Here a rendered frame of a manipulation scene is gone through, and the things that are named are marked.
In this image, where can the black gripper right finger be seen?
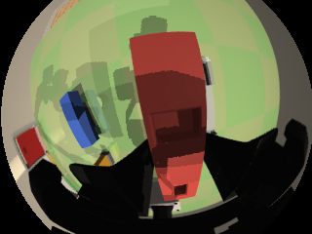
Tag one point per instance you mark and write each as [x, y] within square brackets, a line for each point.
[229, 160]

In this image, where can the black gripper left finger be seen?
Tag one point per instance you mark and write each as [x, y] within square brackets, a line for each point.
[131, 178]

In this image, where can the blue long rectangular block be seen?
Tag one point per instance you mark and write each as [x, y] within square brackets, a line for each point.
[77, 119]

